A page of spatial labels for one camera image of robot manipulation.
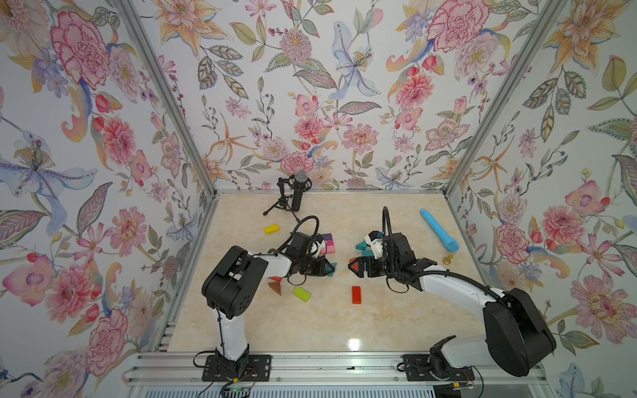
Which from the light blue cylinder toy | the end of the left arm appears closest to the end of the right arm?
the end of the left arm

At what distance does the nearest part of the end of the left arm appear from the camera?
0.80m

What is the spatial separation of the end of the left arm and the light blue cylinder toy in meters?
0.48

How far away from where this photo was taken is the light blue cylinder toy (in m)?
1.00
